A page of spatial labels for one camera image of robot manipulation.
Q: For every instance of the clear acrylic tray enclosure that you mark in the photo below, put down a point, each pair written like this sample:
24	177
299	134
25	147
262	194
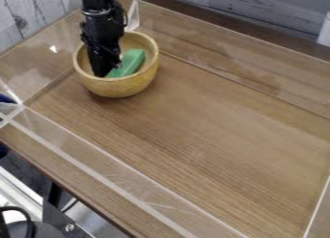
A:
216	154

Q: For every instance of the black table leg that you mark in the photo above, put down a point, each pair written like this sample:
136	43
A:
54	195

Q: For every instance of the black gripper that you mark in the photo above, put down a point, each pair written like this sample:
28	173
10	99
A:
101	31

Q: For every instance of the brown wooden bowl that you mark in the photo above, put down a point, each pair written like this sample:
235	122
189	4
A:
127	85

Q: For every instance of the black metal bracket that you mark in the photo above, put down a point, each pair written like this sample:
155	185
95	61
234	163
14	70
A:
58	226

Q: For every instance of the green rectangular block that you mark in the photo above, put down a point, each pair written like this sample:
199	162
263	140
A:
132	61

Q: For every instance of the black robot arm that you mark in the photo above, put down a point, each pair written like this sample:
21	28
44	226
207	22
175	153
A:
99	4

